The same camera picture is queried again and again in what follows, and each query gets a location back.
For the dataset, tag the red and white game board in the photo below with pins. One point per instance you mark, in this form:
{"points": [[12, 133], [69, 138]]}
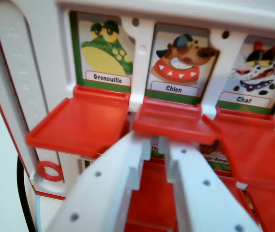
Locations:
{"points": [[43, 72]]}

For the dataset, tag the frog picture card Grenouille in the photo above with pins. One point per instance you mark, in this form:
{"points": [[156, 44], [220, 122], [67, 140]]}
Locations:
{"points": [[103, 48]]}

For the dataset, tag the red plastic flap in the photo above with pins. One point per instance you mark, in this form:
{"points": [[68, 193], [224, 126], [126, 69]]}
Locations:
{"points": [[256, 149], [152, 198], [173, 123], [79, 125]]}

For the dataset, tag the cat picture card Chat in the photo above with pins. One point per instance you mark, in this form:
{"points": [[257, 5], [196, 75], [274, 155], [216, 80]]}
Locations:
{"points": [[256, 72]]}

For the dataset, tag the dog picture card Chien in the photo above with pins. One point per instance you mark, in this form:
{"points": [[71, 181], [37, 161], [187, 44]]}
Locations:
{"points": [[176, 60]]}

